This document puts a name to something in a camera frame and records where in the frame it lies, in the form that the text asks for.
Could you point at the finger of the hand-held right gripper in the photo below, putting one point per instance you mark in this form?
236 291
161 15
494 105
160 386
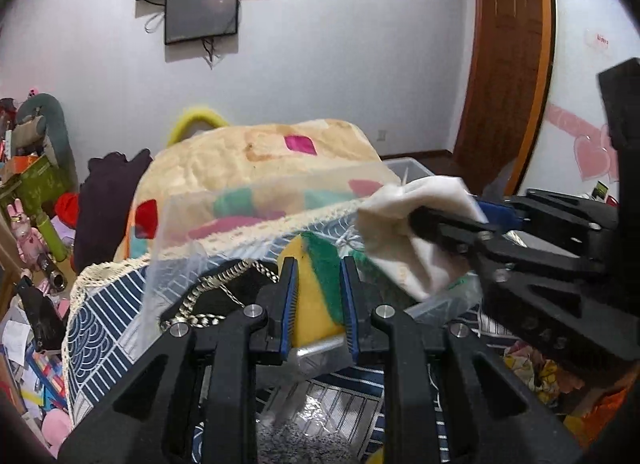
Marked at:
450 231
500 214

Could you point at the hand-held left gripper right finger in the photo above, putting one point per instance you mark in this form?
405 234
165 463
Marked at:
349 311

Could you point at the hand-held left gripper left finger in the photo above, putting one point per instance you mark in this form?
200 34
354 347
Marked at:
289 305

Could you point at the yellow and green sponge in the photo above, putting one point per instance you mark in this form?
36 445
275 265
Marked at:
312 294

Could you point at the clear plastic bag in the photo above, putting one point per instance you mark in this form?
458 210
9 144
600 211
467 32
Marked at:
225 216

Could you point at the blue white striped cloth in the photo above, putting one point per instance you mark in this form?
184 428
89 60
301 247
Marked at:
345 404

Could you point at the grey fuzzy cloth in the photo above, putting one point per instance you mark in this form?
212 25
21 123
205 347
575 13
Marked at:
305 444

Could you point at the wooden door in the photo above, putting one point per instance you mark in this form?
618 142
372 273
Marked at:
505 69

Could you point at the yellow floral cloth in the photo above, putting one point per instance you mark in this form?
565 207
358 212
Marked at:
542 371

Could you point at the cream quilt with coloured patches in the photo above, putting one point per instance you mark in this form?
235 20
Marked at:
240 144

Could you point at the dark purple garment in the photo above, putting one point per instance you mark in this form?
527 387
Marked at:
107 204

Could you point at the orange bag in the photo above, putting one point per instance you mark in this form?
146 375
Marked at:
600 419

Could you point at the red cloth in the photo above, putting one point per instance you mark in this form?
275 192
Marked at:
67 209

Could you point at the black pointed object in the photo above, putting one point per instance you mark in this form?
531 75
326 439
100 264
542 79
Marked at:
42 316

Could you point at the pink bunny figure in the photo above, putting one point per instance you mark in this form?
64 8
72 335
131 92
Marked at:
27 236

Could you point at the pile of papers and books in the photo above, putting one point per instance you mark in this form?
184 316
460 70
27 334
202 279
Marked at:
30 384

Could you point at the grey plush toy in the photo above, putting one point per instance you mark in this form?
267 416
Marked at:
47 119

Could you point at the pink heart wall stickers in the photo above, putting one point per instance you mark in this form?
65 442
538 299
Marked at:
587 154

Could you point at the wall socket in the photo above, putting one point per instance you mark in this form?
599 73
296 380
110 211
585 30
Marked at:
381 135

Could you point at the small black wall monitor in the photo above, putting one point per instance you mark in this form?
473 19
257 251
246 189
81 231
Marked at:
202 14

